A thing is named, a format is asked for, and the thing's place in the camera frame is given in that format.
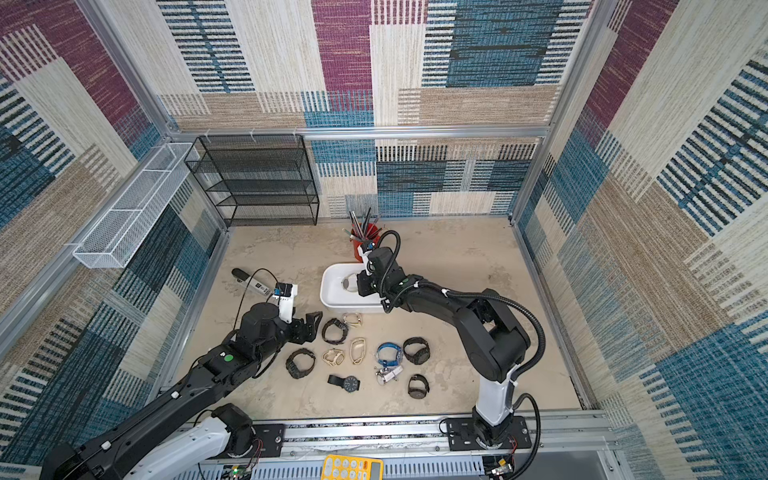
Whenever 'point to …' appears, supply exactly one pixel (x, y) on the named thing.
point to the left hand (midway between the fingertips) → (310, 311)
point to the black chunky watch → (291, 366)
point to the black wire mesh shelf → (256, 180)
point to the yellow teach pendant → (352, 467)
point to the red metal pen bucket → (362, 235)
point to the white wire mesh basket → (120, 233)
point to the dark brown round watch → (418, 393)
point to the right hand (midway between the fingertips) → (364, 279)
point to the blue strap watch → (384, 362)
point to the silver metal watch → (386, 374)
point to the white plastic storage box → (339, 290)
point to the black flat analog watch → (350, 383)
